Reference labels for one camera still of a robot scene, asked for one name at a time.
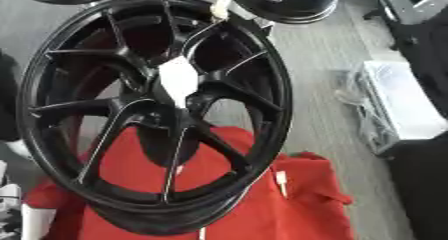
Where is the black spoked wheel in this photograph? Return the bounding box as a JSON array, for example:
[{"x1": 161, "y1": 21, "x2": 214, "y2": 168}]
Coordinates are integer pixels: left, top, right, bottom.
[{"x1": 14, "y1": 0, "x2": 296, "y2": 237}]

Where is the black round tyre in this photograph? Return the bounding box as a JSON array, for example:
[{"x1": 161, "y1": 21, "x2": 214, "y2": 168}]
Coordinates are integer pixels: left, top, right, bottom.
[{"x1": 232, "y1": 0, "x2": 343, "y2": 25}]

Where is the black cabinet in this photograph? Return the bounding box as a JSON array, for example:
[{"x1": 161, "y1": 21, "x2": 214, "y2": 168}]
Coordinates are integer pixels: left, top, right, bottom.
[{"x1": 378, "y1": 139, "x2": 448, "y2": 240}]

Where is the pale white post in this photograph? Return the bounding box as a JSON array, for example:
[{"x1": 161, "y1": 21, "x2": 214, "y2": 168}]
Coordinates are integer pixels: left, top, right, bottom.
[{"x1": 208, "y1": 0, "x2": 242, "y2": 21}]

